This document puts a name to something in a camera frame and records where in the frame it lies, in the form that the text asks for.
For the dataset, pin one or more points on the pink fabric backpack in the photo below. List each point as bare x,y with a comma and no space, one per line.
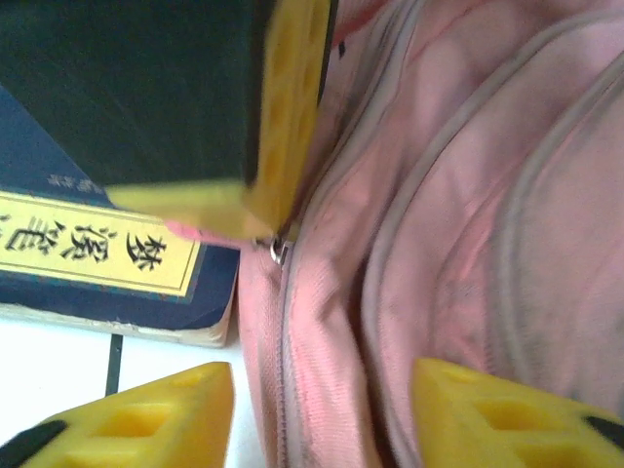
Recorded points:
439,195

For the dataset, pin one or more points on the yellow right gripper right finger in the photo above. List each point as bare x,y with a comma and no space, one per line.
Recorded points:
497,419

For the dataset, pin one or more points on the blue book with yellow label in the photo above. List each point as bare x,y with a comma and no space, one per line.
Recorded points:
97,302

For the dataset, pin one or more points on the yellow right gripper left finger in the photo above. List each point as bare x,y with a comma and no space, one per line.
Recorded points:
146,429

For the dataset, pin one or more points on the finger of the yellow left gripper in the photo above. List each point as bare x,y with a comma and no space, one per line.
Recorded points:
287,122

